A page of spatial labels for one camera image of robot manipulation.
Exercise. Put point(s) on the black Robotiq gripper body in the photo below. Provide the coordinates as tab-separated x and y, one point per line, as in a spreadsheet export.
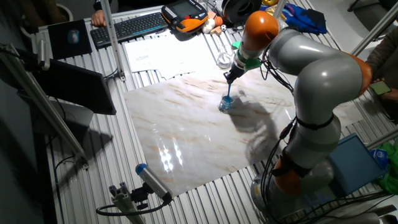
237	71

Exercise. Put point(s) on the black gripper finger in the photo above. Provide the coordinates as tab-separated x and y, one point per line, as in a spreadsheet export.
227	78
232	79

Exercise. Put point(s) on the blue plastic spoon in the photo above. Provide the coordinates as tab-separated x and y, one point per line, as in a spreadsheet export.
229	91

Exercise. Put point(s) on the bystander forearm in dark sleeve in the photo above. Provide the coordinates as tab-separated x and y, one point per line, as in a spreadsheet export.
384	53

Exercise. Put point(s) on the grey and orange KUKA arm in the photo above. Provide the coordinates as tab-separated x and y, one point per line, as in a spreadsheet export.
323	77

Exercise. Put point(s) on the large empty glass beaker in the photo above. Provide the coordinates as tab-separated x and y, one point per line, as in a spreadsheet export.
224	58

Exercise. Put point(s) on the small beaker with blue liquid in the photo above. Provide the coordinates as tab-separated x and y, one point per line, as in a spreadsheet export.
225	105

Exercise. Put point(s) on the bystander hand by keyboard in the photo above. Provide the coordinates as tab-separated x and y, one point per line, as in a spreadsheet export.
98	19

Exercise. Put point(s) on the bystander hand holding phone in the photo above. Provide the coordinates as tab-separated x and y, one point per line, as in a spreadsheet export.
392	95

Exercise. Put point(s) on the tiny soccer ball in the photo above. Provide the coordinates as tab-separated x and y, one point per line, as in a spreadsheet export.
224	28

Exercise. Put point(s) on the wooden toy block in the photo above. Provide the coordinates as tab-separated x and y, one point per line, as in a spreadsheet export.
215	30

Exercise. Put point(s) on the small orange ball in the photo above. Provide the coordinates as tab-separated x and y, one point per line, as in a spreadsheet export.
218	21

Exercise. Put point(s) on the white toy figure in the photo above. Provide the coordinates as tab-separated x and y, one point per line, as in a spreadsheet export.
208	26

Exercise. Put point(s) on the black filament spool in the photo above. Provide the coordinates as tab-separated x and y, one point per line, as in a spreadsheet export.
239	11

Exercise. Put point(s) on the marble pattern board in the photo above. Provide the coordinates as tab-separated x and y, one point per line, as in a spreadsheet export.
192	130

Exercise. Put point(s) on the white paper sheets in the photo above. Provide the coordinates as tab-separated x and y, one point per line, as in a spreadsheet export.
168	54

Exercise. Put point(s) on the gold foil box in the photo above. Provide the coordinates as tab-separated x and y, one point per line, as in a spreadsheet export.
273	11

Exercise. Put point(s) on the orange and black teach pendant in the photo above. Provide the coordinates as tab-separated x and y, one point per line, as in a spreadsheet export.
186	15

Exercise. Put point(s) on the gold round object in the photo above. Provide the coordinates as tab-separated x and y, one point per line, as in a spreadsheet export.
270	2

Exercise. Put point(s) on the blue cloth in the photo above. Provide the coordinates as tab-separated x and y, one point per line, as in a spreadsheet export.
304	20

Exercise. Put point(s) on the black computer keyboard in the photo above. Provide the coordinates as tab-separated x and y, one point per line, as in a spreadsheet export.
130	28

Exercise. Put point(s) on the green smartphone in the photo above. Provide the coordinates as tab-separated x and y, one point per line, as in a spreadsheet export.
380	88

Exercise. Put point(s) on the blue metal box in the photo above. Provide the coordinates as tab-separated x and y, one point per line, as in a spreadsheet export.
354	165

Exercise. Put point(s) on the black flat monitor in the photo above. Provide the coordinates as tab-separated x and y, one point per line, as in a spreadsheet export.
77	87

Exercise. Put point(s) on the grey computer mouse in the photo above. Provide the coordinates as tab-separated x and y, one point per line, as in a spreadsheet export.
73	36

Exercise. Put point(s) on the blue printed packet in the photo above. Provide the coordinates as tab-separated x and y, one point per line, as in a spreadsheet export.
380	157

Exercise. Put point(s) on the black mouse pad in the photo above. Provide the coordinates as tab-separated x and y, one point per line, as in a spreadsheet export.
59	46

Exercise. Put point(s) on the aluminium diagonal beam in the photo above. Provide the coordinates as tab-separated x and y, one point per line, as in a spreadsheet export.
46	115

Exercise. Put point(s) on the green cloth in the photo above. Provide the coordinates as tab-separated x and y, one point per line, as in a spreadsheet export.
392	180

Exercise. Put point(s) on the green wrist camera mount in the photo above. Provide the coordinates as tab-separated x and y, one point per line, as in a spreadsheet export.
251	63

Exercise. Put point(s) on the thin aluminium post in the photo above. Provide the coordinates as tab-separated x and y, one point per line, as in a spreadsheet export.
280	7

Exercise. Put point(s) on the aluminium upright post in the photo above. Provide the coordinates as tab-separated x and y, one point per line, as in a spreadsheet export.
112	40

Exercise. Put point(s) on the silver camera with blue end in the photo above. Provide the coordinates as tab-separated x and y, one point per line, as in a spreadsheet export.
154	182

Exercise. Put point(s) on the aluminium frame beam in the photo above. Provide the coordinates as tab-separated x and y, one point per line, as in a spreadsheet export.
374	31

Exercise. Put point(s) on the grey camera mounting bracket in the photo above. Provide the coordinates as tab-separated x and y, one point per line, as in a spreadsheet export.
124	199

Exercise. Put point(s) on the short aluminium rail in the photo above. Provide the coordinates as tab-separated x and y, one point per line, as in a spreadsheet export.
382	138

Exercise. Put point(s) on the silver camera on beam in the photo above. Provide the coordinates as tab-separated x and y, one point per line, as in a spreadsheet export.
43	54

